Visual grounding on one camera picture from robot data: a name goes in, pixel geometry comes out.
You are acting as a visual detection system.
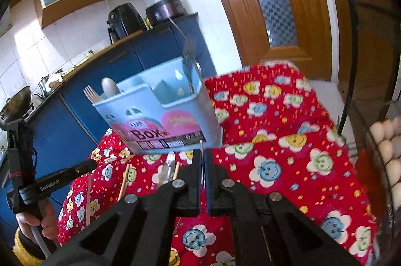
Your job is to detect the white eggs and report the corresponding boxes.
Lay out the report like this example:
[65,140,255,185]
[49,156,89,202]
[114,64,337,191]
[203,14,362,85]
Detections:
[369,116,401,209]

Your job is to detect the dark rice cooker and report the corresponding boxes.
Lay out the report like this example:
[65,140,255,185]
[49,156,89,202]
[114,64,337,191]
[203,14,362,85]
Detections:
[145,0,187,27]

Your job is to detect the steel table knife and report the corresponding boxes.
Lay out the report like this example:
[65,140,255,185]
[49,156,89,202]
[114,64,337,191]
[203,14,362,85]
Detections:
[158,151,176,188]

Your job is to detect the person's left hand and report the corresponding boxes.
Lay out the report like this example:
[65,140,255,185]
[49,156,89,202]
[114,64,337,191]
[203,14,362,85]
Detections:
[16,200,58,244]

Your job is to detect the light blue utensil box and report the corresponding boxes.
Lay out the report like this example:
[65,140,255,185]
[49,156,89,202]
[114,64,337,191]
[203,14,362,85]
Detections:
[93,57,223,155]

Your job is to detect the red smiley flower tablecloth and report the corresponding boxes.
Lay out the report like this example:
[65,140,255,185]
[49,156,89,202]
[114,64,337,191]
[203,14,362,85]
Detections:
[58,61,377,265]

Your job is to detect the brown wooden door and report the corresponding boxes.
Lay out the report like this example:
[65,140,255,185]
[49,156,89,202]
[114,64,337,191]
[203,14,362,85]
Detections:
[221,0,332,81]

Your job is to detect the blue kitchen counter cabinet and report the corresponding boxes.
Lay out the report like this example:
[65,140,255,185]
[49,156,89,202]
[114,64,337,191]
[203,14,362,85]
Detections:
[0,12,218,238]

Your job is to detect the black air fryer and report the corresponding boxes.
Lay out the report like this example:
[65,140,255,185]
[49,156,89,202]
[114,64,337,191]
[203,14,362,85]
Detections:
[106,3,147,44]

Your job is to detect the brown wooden shelf cabinet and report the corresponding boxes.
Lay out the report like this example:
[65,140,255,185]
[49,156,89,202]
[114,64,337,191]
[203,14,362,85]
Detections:
[316,0,401,104]

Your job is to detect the metal wok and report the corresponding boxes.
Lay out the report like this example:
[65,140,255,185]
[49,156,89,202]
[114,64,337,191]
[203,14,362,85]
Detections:
[0,86,31,130]

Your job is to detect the beige wooden spoon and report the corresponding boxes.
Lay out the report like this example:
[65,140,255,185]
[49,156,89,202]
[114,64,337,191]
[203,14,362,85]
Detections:
[101,77,120,98]

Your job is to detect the yellow sleeve forearm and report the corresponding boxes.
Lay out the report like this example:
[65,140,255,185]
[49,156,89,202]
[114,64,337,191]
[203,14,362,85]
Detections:
[12,228,42,266]

